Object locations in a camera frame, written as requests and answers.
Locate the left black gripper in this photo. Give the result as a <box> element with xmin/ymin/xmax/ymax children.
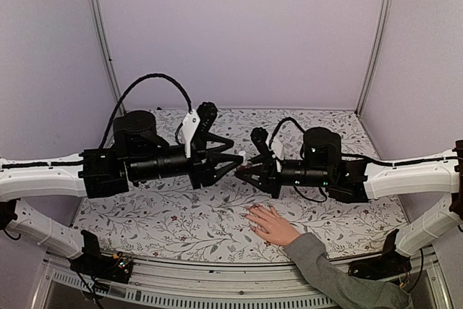
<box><xmin>129</xmin><ymin>132</ymin><xmax>245</xmax><ymax>189</ymax></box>

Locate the person's bare hand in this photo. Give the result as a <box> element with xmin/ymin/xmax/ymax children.
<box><xmin>241</xmin><ymin>205</ymin><xmax>301</xmax><ymax>247</ymax></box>

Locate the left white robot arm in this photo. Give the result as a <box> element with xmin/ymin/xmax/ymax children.
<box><xmin>1</xmin><ymin>103</ymin><xmax>245</xmax><ymax>276</ymax></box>

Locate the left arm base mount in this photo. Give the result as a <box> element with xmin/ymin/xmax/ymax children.
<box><xmin>69</xmin><ymin>230</ymin><xmax>133</xmax><ymax>284</ymax></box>

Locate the slotted metal front rail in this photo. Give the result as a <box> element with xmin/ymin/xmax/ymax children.
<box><xmin>32</xmin><ymin>250</ymin><xmax>453</xmax><ymax>309</ymax></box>

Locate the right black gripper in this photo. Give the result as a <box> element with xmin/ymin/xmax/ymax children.
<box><xmin>234</xmin><ymin>154</ymin><xmax>331</xmax><ymax>200</ymax></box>

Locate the right aluminium frame post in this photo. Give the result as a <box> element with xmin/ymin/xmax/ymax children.
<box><xmin>355</xmin><ymin>0</ymin><xmax>392</xmax><ymax>119</ymax></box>

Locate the glitter nail polish bottle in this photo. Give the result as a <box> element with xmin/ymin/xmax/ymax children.
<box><xmin>237</xmin><ymin>163</ymin><xmax>253</xmax><ymax>172</ymax></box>

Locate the black looped cable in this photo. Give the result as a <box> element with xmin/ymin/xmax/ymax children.
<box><xmin>99</xmin><ymin>72</ymin><xmax>193</xmax><ymax>151</ymax></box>
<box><xmin>269</xmin><ymin>117</ymin><xmax>308</xmax><ymax>143</ymax></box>

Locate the floral patterned table mat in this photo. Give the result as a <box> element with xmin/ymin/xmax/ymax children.
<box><xmin>71</xmin><ymin>109</ymin><xmax>408</xmax><ymax>263</ymax></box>

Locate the white nail polish cap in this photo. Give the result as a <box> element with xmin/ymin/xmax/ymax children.
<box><xmin>238</xmin><ymin>151</ymin><xmax>247</xmax><ymax>166</ymax></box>

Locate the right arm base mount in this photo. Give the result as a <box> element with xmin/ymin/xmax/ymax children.
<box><xmin>348</xmin><ymin>229</ymin><xmax>412</xmax><ymax>280</ymax></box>

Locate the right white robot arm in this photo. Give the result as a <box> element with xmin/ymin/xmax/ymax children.
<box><xmin>235</xmin><ymin>127</ymin><xmax>462</xmax><ymax>277</ymax></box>

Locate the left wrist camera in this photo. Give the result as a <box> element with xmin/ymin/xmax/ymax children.
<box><xmin>180</xmin><ymin>102</ymin><xmax>218</xmax><ymax>158</ymax></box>

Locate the left black looped cable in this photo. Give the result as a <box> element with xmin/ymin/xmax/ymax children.
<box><xmin>99</xmin><ymin>72</ymin><xmax>193</xmax><ymax>151</ymax></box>

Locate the aluminium frame post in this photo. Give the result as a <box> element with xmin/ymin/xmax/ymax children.
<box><xmin>355</xmin><ymin>0</ymin><xmax>392</xmax><ymax>119</ymax></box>
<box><xmin>88</xmin><ymin>0</ymin><xmax>122</xmax><ymax>103</ymax></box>

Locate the right black looped cable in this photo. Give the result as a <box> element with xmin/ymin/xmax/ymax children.
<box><xmin>269</xmin><ymin>117</ymin><xmax>308</xmax><ymax>143</ymax></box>

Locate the left aluminium frame post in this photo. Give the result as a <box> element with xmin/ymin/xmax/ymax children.
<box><xmin>88</xmin><ymin>0</ymin><xmax>122</xmax><ymax>103</ymax></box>

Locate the grey sleeved forearm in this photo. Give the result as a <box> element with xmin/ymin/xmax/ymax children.
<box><xmin>284</xmin><ymin>233</ymin><xmax>413</xmax><ymax>308</ymax></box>

